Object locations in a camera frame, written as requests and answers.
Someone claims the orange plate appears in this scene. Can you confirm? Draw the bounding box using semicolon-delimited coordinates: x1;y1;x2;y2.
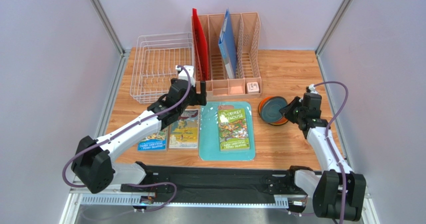
257;96;290;126

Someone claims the dark grey plate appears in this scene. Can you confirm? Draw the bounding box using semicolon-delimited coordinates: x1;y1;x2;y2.
260;96;289;124

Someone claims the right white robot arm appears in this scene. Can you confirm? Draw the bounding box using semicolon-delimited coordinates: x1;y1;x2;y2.
280;93;367;221

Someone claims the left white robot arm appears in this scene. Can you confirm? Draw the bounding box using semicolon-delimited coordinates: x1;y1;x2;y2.
62;78;207;194

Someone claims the beige paperback book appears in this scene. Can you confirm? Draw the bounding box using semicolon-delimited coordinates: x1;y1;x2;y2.
168;109;200;149

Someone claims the teal cutting board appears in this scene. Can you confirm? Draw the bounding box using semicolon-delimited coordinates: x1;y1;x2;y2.
199;101;256;161

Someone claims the green Storey Treehouse book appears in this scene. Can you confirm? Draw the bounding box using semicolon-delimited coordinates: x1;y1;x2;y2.
217;105;250;152

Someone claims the small pink white box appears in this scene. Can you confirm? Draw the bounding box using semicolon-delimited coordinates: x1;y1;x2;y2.
246;82;261;94

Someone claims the red folder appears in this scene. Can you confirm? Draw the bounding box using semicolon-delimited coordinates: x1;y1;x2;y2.
192;8;210;81

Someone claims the blue 26-Storey Treehouse book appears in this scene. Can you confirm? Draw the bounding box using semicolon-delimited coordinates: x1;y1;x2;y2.
137;128;169;152

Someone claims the blue folder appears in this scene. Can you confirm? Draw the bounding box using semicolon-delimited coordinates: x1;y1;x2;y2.
218;9;237;79

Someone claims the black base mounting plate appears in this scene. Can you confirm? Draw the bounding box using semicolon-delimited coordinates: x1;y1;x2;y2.
120;162;306;203

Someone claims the pink plastic file organizer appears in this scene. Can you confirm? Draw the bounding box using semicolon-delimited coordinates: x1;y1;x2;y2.
191;12;262;101

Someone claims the white wire dish rack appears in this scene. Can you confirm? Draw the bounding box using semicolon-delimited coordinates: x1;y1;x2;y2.
129;32;194;104

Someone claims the silver aluminium rail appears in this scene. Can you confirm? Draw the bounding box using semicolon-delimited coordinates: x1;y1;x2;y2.
80;192;307;209

